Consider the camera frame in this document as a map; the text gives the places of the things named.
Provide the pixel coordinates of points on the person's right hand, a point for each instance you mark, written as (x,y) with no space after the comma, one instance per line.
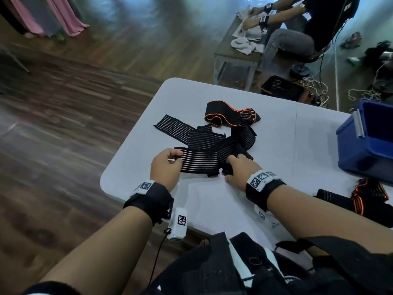
(244,170)

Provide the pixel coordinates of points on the person's left hand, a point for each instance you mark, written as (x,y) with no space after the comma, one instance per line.
(164,172)

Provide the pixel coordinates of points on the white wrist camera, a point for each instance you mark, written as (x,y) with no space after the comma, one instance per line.
(178,224)
(264,216)

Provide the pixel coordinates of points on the person's right forearm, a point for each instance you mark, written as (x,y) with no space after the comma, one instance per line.
(322,218)

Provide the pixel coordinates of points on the blue plastic bin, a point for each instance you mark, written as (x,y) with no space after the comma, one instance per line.
(368,156)

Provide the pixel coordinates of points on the white towel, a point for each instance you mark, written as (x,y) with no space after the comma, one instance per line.
(244,12)
(251,32)
(245,46)

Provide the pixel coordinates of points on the person's left forearm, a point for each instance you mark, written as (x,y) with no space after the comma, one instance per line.
(104,251)

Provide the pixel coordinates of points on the pink cloth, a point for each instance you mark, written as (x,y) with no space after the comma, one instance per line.
(67,18)

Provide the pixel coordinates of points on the black wristband with white markers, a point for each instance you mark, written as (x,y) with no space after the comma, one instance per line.
(153,202)
(264,190)

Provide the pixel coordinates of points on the brown sandal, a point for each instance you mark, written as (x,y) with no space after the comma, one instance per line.
(351,40)

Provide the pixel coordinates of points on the person's black chest harness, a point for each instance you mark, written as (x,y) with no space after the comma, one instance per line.
(245,273)

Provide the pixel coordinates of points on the person's bare foot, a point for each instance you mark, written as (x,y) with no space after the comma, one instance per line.
(204,242)

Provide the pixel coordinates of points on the black basket orange rim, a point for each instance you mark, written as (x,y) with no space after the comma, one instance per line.
(282,87)

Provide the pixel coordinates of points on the low wooden table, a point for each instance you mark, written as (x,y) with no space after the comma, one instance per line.
(233,55)

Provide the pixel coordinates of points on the large wall mirror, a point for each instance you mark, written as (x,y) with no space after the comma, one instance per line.
(368,73)

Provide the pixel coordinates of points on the person's black white sleeve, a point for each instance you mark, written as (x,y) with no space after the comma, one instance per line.
(52,288)

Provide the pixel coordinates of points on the red-seat stool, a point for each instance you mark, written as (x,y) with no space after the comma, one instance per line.
(299,70)

